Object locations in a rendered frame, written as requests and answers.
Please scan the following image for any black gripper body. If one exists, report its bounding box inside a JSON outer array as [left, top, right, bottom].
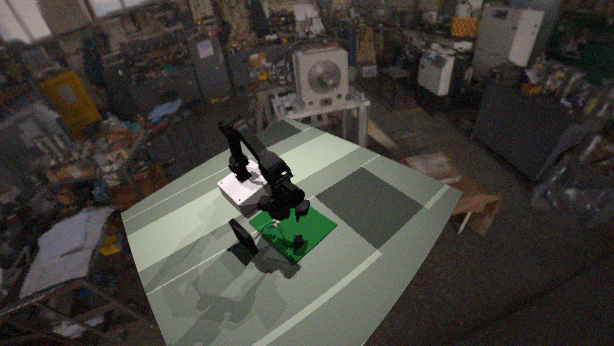
[[257, 194, 310, 217]]

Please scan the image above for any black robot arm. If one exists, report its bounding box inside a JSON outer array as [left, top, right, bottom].
[[218, 113, 305, 221]]

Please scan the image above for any green circuit board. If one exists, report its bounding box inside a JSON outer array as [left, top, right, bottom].
[[249, 207, 337, 264]]

